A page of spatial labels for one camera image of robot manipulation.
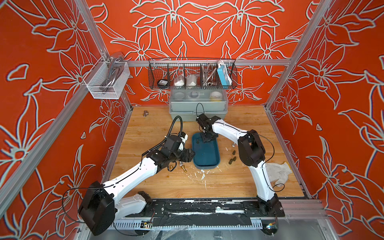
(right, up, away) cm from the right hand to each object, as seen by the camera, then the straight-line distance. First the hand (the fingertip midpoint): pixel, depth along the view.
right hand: (204, 139), depth 98 cm
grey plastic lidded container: (-11, +23, -1) cm, 26 cm away
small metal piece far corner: (-45, +18, +16) cm, 51 cm away
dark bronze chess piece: (+15, -12, -10) cm, 22 cm away
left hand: (-9, -4, -18) cm, 20 cm away
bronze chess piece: (-13, -16, -12) cm, 24 cm away
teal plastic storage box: (+1, -9, -5) cm, 10 cm away
